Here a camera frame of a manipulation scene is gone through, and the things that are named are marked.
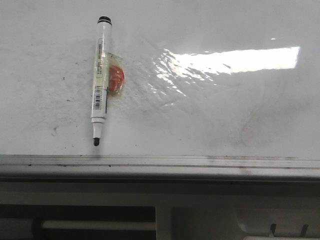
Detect red magnet taped to marker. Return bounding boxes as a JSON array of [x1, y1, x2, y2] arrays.
[[107, 52, 125, 97]]

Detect aluminium whiteboard frame rail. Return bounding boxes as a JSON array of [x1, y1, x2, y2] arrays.
[[0, 154, 320, 182]]

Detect white cylindrical bar below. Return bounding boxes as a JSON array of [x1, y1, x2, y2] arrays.
[[40, 220, 156, 231]]

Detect white whiteboard marker pen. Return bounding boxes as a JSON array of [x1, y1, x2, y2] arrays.
[[91, 16, 112, 147]]

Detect white plastic panel below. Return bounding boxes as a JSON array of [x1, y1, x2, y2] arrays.
[[156, 203, 320, 240]]

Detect white whiteboard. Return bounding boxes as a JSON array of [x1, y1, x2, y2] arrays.
[[0, 0, 320, 160]]

